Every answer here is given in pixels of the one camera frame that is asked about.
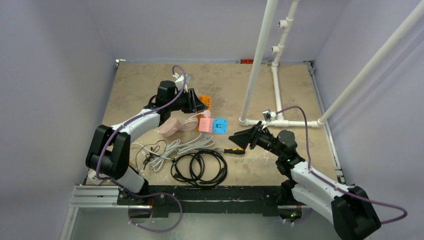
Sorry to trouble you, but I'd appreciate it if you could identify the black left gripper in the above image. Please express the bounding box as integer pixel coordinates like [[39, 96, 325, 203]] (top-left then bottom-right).
[[168, 88, 207, 114]]

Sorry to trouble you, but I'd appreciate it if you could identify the orange power strip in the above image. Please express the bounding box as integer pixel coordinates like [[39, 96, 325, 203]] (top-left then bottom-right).
[[199, 95, 212, 110]]

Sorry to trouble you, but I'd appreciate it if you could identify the pink cube power socket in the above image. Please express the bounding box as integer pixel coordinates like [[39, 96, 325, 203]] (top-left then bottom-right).
[[198, 117, 215, 133]]

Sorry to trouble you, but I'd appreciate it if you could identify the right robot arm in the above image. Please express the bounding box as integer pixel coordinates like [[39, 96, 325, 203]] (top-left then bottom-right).
[[228, 124, 382, 240]]

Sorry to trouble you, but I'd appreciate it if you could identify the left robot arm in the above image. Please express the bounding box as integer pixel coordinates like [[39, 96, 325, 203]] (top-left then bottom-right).
[[85, 80, 207, 205]]

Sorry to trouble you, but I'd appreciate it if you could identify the blue travel adapter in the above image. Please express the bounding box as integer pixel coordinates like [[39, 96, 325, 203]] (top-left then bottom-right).
[[212, 117, 228, 135]]

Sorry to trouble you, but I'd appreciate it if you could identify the red clamp at table edge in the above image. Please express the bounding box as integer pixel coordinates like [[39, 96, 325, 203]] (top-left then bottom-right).
[[236, 59, 254, 65]]

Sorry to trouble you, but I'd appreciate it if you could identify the white power strip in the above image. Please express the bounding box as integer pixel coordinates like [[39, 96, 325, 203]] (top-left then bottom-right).
[[86, 169, 103, 186]]

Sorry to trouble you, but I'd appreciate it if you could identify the yellow black handled screwdriver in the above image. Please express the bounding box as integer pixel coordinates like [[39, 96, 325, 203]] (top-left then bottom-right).
[[214, 148, 246, 155]]

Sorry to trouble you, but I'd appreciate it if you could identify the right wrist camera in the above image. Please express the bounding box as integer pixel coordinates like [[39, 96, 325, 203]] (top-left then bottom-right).
[[262, 109, 277, 123]]

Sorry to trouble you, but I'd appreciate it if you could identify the black coiled cable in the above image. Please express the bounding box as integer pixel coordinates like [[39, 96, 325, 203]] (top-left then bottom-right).
[[170, 149, 229, 188]]

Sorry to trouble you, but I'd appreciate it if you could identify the white bundled power cable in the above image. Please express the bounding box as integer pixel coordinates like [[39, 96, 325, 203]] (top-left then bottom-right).
[[130, 133, 216, 173]]

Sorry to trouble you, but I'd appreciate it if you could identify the thin black adapter cable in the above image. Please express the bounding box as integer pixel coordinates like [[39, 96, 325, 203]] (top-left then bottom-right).
[[132, 139, 170, 167]]

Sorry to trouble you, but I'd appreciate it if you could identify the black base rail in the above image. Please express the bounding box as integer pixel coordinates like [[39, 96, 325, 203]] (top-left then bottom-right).
[[117, 185, 309, 222]]

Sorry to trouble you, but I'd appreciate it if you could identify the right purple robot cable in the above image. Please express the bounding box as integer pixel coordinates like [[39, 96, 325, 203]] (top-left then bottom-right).
[[274, 105, 408, 226]]

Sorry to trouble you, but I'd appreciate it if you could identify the white pvc pipe frame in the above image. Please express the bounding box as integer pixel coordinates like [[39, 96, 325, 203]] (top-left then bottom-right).
[[238, 0, 424, 128]]

